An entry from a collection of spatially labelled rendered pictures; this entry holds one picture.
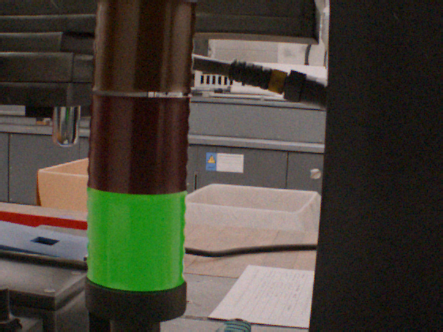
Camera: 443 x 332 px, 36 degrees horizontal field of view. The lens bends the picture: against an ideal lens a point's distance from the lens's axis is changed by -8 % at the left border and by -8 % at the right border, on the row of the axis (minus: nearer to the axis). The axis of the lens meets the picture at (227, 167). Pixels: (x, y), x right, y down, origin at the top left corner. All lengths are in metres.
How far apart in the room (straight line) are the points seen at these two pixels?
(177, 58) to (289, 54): 5.35
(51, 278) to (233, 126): 4.60
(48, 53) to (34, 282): 0.16
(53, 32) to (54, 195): 2.48
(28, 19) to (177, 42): 0.28
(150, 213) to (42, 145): 5.37
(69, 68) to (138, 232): 0.23
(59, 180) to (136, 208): 2.70
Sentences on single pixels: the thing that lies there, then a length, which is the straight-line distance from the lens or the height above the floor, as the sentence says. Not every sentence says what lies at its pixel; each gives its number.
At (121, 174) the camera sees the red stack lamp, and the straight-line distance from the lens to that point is 0.25.
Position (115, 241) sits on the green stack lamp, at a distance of 0.26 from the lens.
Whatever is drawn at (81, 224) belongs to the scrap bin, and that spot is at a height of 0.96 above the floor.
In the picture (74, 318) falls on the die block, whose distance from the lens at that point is 0.50.
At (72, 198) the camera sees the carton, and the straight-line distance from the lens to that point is 2.93.
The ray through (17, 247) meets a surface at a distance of 0.56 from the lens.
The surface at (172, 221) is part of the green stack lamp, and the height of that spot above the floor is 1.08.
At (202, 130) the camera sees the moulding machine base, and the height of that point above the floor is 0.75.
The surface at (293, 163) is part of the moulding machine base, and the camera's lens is 5.02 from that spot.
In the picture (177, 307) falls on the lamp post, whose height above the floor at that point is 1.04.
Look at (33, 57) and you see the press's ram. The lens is 0.48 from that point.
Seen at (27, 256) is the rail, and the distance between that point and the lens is 0.55.
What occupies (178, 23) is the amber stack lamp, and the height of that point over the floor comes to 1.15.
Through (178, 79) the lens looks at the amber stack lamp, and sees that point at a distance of 0.25.
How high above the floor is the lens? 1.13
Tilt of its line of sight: 7 degrees down
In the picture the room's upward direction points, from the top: 3 degrees clockwise
